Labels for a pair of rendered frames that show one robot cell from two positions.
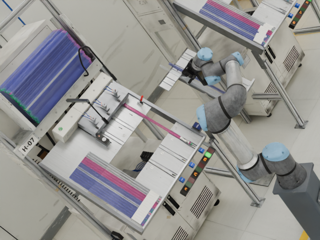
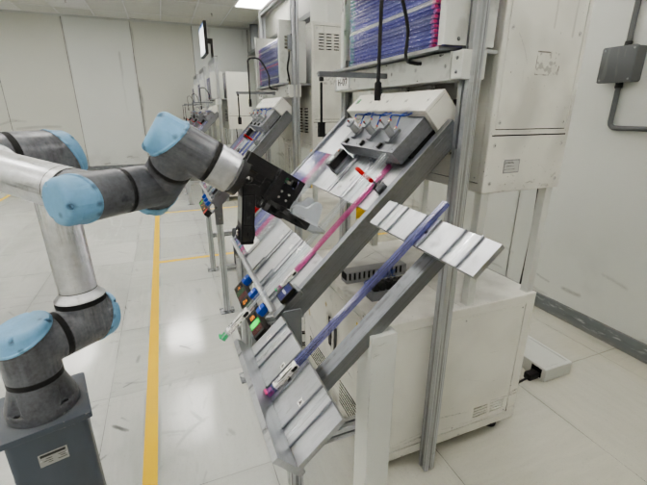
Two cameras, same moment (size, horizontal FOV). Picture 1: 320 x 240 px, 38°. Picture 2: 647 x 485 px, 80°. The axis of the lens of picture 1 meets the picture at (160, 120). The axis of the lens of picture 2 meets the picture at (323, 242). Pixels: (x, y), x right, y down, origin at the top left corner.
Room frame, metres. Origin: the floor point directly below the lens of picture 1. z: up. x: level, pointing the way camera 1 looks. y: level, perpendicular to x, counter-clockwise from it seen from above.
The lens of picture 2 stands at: (2.53, -1.03, 1.24)
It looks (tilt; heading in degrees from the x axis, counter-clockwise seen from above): 19 degrees down; 96
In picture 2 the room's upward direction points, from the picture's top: straight up
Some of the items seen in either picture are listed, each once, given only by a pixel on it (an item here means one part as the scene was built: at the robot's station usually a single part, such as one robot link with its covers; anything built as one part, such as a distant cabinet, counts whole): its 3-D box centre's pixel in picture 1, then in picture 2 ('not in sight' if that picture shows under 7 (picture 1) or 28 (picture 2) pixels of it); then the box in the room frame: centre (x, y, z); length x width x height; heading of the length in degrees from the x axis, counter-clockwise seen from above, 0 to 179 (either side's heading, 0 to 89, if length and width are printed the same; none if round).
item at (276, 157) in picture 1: (277, 157); (30, 345); (1.78, -0.33, 0.72); 0.13 x 0.12 x 0.14; 67
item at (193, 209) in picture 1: (147, 203); (401, 335); (2.72, 0.45, 0.31); 0.70 x 0.65 x 0.62; 118
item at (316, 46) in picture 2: not in sight; (297, 152); (2.08, 1.75, 0.95); 1.35 x 0.82 x 1.90; 28
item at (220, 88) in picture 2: not in sight; (224, 131); (0.54, 4.61, 0.95); 1.36 x 0.82 x 1.90; 28
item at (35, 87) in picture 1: (46, 75); (402, 12); (2.64, 0.34, 1.52); 0.51 x 0.13 x 0.27; 118
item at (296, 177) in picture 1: (288, 171); (38, 388); (1.77, -0.34, 0.60); 0.15 x 0.15 x 0.10
